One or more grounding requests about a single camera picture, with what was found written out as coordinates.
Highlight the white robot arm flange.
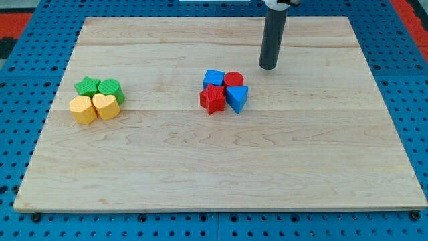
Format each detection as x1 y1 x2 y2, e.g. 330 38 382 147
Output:
263 0 302 11

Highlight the red star block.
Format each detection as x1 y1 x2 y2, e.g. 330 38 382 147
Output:
199 84 225 115

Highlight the blue triangle block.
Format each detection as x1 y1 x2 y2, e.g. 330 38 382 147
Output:
226 86 249 114

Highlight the green star block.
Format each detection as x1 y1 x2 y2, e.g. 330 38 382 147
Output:
74 76 101 98

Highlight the blue cube block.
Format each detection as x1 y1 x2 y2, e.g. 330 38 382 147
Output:
203 70 225 89

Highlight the red cylinder block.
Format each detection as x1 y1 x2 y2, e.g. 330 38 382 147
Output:
223 72 244 87

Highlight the light wooden board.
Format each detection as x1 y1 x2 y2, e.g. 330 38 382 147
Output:
13 17 427 213

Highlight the yellow heart block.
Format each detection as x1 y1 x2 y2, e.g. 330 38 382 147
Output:
92 93 120 120

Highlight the green cylinder block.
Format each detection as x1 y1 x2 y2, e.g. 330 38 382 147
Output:
98 78 125 105

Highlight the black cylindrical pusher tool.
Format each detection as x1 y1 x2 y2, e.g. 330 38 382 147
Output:
259 9 288 70

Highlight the yellow hexagon block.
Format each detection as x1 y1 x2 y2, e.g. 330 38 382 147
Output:
69 95 98 124

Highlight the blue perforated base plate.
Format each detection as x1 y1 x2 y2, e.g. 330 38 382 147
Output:
1 1 427 240

